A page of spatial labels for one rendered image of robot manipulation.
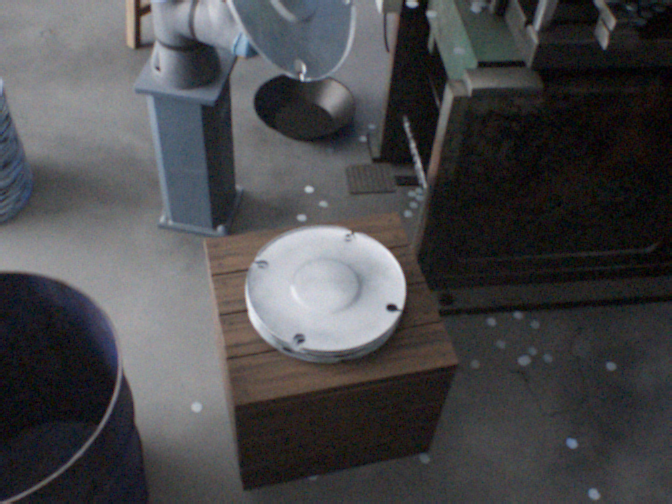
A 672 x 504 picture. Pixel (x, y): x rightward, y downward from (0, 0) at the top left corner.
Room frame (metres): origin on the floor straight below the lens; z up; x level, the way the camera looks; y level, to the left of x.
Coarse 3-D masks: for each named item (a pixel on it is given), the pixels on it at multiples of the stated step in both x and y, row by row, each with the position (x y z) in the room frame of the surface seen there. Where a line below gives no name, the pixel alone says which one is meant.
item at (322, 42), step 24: (240, 0) 0.86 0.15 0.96; (264, 0) 0.90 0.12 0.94; (288, 0) 0.93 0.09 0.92; (312, 0) 0.97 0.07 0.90; (336, 0) 1.03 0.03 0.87; (240, 24) 0.83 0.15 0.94; (264, 24) 0.87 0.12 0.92; (288, 24) 0.91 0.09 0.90; (312, 24) 0.95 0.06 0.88; (336, 24) 0.99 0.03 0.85; (264, 48) 0.84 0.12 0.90; (288, 48) 0.88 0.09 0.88; (312, 48) 0.92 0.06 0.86; (336, 48) 0.96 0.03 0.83; (288, 72) 0.84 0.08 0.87; (312, 72) 0.89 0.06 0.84
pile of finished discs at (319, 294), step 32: (288, 256) 0.93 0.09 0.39; (320, 256) 0.94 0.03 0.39; (352, 256) 0.94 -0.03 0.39; (384, 256) 0.95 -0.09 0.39; (256, 288) 0.85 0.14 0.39; (288, 288) 0.85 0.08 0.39; (320, 288) 0.85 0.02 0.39; (352, 288) 0.86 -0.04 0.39; (384, 288) 0.87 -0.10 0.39; (256, 320) 0.78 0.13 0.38; (288, 320) 0.78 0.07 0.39; (320, 320) 0.79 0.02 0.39; (352, 320) 0.79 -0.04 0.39; (384, 320) 0.80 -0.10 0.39; (288, 352) 0.74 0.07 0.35; (320, 352) 0.73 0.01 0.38; (352, 352) 0.73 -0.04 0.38
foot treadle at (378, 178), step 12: (348, 168) 1.43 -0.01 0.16; (360, 168) 1.43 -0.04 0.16; (372, 168) 1.43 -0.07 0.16; (384, 168) 1.44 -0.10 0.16; (348, 180) 1.38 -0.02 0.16; (360, 180) 1.39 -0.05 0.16; (372, 180) 1.39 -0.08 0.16; (384, 180) 1.39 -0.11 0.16; (396, 180) 1.41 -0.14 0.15; (408, 180) 1.41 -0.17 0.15; (360, 192) 1.35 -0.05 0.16; (372, 192) 1.35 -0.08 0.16; (384, 192) 1.36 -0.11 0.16
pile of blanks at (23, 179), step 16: (0, 112) 1.38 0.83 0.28; (0, 128) 1.35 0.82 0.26; (16, 128) 1.44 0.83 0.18; (0, 144) 1.34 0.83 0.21; (16, 144) 1.40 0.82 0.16; (0, 160) 1.32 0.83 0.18; (16, 160) 1.37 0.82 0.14; (0, 176) 1.31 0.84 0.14; (16, 176) 1.35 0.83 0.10; (32, 176) 1.44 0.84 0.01; (0, 192) 1.30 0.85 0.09; (16, 192) 1.34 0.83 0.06; (0, 208) 1.29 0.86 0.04; (16, 208) 1.32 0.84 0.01
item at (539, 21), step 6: (540, 0) 1.27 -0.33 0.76; (546, 0) 1.26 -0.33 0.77; (552, 0) 1.26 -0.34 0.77; (558, 0) 1.26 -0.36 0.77; (540, 6) 1.27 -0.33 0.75; (546, 6) 1.26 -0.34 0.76; (552, 6) 1.26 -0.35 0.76; (540, 12) 1.26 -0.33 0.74; (546, 12) 1.26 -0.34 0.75; (552, 12) 1.26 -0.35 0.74; (534, 18) 1.27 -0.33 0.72; (540, 18) 1.26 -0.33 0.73; (546, 18) 1.26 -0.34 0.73; (534, 24) 1.27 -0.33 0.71; (540, 24) 1.26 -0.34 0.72; (546, 24) 1.26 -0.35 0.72; (540, 30) 1.26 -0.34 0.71; (546, 30) 1.26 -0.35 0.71
